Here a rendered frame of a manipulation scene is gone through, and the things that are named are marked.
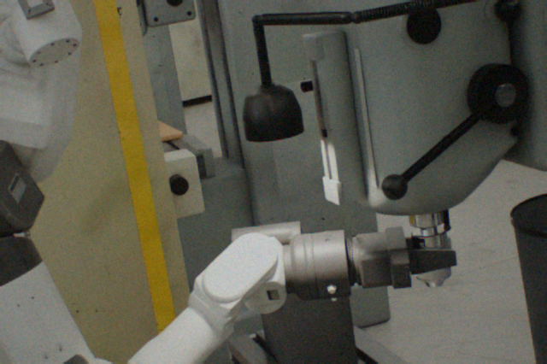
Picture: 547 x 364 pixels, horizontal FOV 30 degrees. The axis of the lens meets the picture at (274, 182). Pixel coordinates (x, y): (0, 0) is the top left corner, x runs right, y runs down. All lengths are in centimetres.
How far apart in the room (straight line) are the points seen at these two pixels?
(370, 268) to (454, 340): 273
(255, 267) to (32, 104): 35
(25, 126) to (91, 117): 163
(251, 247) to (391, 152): 24
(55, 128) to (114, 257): 173
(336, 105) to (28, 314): 44
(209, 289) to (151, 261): 176
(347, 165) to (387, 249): 13
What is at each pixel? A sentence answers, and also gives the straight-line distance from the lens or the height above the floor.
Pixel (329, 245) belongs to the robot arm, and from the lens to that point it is 131.
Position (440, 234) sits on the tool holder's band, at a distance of 133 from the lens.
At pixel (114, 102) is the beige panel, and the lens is 293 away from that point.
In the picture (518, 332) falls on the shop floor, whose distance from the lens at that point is 405.
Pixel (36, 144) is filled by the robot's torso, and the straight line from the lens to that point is 130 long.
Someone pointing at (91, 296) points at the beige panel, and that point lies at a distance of 304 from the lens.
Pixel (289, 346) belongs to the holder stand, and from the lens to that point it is 174.
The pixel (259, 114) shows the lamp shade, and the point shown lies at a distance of 119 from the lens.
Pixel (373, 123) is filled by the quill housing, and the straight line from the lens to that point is 121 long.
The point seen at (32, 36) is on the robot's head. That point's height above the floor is 160.
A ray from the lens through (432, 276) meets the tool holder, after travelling 134.
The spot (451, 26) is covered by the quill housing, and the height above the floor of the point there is 154.
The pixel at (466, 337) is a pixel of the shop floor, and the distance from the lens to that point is 405.
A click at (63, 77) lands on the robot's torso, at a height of 153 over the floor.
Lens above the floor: 170
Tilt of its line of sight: 15 degrees down
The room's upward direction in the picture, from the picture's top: 9 degrees counter-clockwise
